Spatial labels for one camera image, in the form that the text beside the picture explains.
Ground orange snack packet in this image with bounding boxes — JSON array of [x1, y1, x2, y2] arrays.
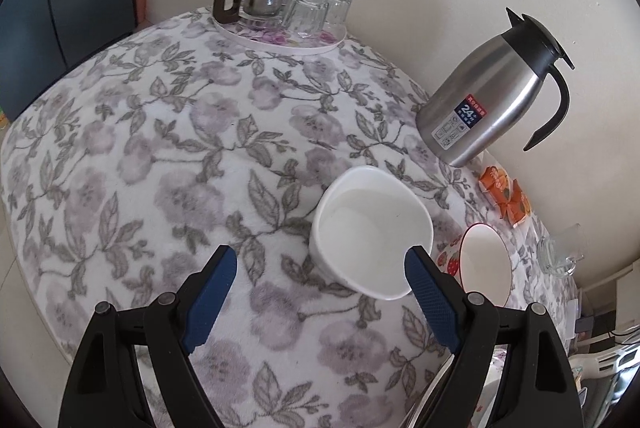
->
[[497, 188, 532, 229], [478, 164, 516, 204]]

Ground clear glass mug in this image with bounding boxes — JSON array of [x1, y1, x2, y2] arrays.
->
[[537, 223, 586, 279]]

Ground red-rimmed strawberry bowl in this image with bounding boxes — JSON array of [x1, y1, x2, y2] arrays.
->
[[436, 224, 513, 304]]

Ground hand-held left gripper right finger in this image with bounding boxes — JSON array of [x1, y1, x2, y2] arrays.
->
[[404, 245, 586, 428]]

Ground stainless steel thermos carafe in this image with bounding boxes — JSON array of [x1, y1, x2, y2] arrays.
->
[[415, 7, 576, 168]]

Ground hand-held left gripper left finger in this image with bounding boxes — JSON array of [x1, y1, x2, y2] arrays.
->
[[57, 244, 238, 428]]

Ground white round floral tray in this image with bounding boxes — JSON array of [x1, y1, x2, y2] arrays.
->
[[210, 5, 348, 55]]

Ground white wooden chair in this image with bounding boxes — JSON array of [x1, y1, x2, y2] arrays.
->
[[570, 268, 640, 409]]

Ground small white bowl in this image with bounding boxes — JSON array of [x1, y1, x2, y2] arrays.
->
[[308, 165, 434, 301]]

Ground floral tablecloth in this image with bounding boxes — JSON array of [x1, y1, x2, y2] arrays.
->
[[0, 5, 581, 428]]

